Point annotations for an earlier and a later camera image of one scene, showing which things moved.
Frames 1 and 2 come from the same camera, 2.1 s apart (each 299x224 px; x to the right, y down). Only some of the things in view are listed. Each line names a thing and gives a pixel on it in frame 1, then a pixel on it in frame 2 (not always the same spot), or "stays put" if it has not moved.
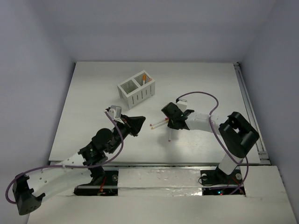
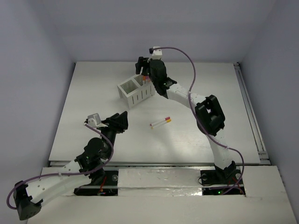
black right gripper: x=171 y=125 to x=142 y=62
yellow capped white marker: x=159 y=125 stays put
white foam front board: x=173 y=196 stays put
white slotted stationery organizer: x=137 y=89 stays put
